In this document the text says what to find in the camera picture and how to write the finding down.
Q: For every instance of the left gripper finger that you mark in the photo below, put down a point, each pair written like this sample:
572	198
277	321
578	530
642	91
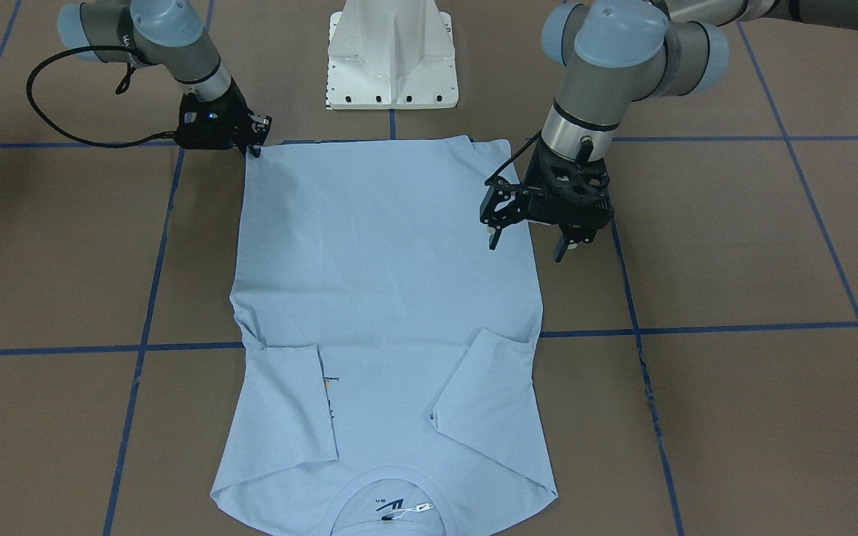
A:
570	238
495	229

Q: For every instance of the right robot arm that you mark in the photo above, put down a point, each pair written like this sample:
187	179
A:
143	34

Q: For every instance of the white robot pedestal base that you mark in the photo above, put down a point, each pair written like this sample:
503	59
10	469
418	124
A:
391	55

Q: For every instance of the light blue t-shirt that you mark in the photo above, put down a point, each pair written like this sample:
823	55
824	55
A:
388	386

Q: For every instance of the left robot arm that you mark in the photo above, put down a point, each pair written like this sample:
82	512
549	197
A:
616	53

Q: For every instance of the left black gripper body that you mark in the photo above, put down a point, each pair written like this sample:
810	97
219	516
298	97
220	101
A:
532	187

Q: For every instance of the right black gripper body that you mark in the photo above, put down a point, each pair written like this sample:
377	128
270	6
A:
233	111

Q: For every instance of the blue tape grid lines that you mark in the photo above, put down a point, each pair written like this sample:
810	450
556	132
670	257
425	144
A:
699	368

